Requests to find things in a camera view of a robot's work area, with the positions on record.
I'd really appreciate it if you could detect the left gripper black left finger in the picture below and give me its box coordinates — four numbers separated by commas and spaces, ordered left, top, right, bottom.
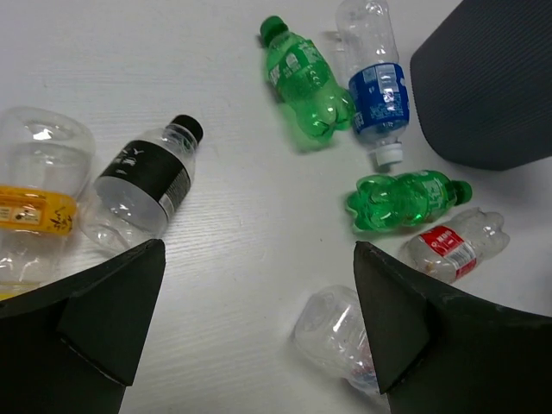
1, 239, 166, 413

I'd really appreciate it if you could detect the clear crushed bottle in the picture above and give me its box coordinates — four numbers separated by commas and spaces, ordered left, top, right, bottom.
292, 285, 379, 395

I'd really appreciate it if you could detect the green bottle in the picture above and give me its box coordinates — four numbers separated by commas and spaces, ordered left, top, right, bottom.
345, 170, 473, 232
260, 16, 355, 144

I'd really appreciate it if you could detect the clear bottle red label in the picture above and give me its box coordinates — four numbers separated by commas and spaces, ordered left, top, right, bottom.
398, 208, 510, 284

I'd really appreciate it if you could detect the clear bottle black label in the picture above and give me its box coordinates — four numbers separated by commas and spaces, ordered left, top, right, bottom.
78, 115, 204, 254

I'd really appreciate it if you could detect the clear bottle blue label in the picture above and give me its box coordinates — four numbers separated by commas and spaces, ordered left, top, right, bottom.
336, 1, 410, 167

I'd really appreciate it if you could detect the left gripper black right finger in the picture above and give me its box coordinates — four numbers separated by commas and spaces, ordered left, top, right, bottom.
354, 241, 551, 413

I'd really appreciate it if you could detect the dark mesh waste bin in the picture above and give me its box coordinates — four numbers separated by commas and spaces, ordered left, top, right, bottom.
411, 0, 551, 171

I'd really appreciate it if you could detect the clear bottle yellow label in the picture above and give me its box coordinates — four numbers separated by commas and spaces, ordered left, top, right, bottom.
1, 107, 96, 299

